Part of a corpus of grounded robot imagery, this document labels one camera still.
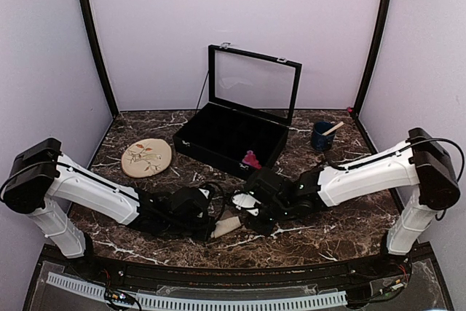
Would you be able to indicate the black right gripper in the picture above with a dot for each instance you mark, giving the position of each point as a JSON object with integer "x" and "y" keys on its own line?
{"x": 265, "y": 228}

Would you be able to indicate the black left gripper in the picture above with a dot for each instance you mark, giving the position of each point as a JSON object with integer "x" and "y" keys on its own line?
{"x": 207, "y": 227}

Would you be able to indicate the beige brown striped sock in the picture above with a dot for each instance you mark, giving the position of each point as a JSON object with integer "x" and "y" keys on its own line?
{"x": 226, "y": 226}

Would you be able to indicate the maroon purple striped sock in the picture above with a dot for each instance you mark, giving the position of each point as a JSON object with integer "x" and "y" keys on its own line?
{"x": 251, "y": 160}

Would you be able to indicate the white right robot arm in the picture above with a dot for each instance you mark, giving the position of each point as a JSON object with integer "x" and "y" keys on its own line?
{"x": 420, "y": 162}

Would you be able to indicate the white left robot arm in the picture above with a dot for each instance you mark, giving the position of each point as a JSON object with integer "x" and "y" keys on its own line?
{"x": 43, "y": 174}

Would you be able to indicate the beige cloth hat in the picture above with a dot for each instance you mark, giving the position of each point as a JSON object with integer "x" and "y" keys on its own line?
{"x": 147, "y": 157}

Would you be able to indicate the dark blue mug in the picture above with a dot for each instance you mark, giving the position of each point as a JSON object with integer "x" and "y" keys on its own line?
{"x": 320, "y": 142}

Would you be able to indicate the wooden stick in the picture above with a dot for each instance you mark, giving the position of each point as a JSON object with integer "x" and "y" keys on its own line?
{"x": 333, "y": 129}

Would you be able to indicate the black display case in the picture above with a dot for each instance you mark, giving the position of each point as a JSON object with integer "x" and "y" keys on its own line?
{"x": 251, "y": 101}

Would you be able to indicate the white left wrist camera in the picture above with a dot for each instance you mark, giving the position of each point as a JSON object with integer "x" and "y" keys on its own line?
{"x": 205, "y": 192}

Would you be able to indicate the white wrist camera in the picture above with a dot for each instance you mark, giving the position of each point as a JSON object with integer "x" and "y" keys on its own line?
{"x": 246, "y": 202}
{"x": 205, "y": 192}

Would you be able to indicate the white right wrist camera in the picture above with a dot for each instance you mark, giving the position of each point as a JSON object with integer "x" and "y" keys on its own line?
{"x": 246, "y": 202}

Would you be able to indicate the black front frame rail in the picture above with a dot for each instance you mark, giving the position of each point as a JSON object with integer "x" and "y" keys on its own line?
{"x": 240, "y": 266}

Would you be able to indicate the white slotted cable duct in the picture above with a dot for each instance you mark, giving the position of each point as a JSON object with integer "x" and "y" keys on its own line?
{"x": 183, "y": 298}

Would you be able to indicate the black right corner post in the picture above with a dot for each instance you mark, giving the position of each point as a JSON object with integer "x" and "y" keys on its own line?
{"x": 373, "y": 53}

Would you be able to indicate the black corner post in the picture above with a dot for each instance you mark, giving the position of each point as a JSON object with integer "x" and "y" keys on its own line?
{"x": 92, "y": 37}
{"x": 373, "y": 53}

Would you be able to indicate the black left corner post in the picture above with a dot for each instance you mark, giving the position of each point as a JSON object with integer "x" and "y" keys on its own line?
{"x": 92, "y": 37}

